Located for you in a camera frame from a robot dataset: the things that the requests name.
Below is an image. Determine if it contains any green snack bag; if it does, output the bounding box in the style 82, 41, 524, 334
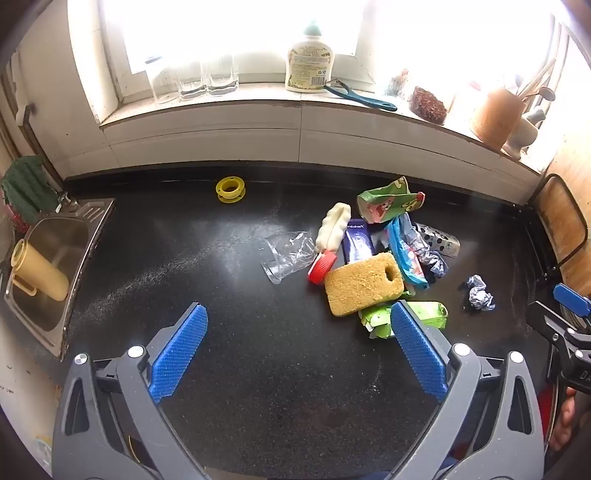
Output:
356, 176, 426, 224

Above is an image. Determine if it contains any white bottle with red cap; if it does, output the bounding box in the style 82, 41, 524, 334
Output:
308, 202, 352, 284

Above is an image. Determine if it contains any crumpled paper ball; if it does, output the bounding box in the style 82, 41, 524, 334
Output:
465, 274, 497, 312

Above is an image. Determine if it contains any yellow plastic spool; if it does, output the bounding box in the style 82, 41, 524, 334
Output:
215, 176, 246, 204

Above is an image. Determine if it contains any silver dotted wrapper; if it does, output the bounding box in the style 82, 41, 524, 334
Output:
411, 222, 461, 259

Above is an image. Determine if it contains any cream dish soap bottle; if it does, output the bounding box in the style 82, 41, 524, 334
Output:
285, 19, 336, 93

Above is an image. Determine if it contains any yellow plastic pitcher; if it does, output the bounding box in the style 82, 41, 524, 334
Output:
10, 239, 70, 301

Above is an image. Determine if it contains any wooden utensil holder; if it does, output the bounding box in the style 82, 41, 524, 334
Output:
468, 88, 527, 151

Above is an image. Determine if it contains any wooden chair with black frame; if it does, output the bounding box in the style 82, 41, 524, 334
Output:
529, 173, 591, 287

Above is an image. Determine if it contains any yellow sponge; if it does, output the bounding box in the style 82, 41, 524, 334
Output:
324, 251, 406, 318

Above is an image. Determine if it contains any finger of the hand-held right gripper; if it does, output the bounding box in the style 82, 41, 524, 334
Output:
553, 283, 591, 319
525, 301, 591, 352

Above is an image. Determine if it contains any sink faucet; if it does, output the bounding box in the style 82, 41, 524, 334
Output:
55, 190, 80, 213

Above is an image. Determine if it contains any stainless steel sink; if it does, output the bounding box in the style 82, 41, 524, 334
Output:
4, 198, 117, 361

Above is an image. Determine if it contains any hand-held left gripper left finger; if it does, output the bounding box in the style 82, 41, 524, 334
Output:
52, 302, 213, 480

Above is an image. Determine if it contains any brown scouring pad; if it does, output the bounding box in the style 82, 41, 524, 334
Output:
409, 85, 448, 125

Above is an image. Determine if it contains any green tissue packet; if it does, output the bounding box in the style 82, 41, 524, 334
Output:
359, 301, 450, 340

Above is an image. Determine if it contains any crumpled dark blue wrapper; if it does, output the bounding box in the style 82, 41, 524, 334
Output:
413, 244, 450, 283

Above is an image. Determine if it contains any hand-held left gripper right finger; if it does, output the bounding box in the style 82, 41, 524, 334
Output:
390, 300, 546, 480

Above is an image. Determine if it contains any blue handled peeler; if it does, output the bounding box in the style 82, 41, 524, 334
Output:
323, 78, 398, 112

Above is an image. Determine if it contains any person's right hand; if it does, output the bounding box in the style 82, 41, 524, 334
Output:
549, 387, 579, 453

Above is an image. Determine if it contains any blue cardboard box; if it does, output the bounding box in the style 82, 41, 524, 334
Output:
344, 219, 376, 266

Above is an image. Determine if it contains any small glass jar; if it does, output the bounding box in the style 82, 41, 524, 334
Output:
385, 69, 413, 99

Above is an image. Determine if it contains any blue and pink wrapper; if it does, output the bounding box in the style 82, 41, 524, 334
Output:
387, 215, 430, 296

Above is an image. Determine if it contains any crushed clear plastic cup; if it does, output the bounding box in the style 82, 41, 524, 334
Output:
261, 230, 319, 284

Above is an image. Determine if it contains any clear drinking glass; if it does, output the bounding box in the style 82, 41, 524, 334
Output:
177, 58, 208, 101
205, 54, 239, 96
150, 60, 179, 105

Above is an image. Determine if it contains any green cloth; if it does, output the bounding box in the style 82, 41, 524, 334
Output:
1, 156, 56, 227

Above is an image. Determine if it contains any white ceramic vase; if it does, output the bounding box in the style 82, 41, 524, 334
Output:
502, 108, 546, 160

